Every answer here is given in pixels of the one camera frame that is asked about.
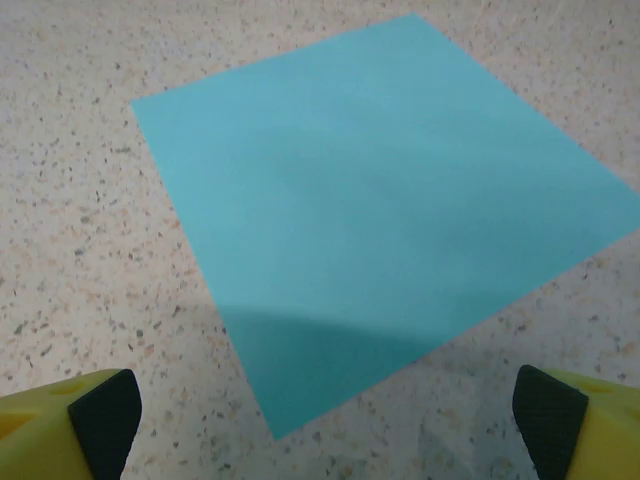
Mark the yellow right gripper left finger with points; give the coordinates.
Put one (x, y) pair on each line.
(45, 435)

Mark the light blue cloth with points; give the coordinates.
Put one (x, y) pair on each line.
(380, 210)

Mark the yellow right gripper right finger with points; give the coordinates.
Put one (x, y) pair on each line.
(590, 435)

